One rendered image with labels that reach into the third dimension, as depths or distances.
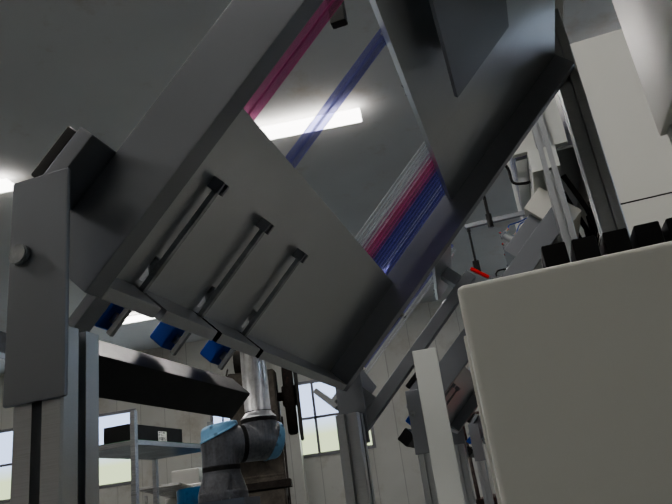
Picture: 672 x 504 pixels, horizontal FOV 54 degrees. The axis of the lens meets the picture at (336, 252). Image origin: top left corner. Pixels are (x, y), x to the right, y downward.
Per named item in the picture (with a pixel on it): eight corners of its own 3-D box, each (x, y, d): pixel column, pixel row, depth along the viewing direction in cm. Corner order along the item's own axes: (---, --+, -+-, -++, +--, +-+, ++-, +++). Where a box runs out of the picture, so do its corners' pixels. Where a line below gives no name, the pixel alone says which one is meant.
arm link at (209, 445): (196, 470, 204) (193, 426, 208) (237, 466, 210) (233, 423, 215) (209, 466, 194) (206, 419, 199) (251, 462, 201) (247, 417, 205)
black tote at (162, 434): (130, 443, 365) (129, 423, 369) (103, 448, 369) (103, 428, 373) (182, 447, 417) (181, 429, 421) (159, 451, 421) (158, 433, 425)
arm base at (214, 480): (190, 504, 192) (189, 469, 195) (207, 503, 206) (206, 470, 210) (240, 497, 191) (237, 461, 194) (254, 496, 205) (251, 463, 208)
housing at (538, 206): (565, 232, 187) (523, 208, 193) (563, 277, 232) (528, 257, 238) (581, 209, 188) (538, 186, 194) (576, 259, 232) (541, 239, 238)
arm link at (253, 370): (232, 466, 209) (220, 304, 229) (275, 461, 217) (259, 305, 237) (246, 460, 200) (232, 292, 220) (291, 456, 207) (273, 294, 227)
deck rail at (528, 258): (424, 421, 181) (406, 407, 184) (425, 422, 183) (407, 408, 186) (570, 216, 186) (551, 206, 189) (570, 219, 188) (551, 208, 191)
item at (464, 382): (420, 412, 184) (411, 405, 186) (453, 426, 244) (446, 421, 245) (459, 358, 186) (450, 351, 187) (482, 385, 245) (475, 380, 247)
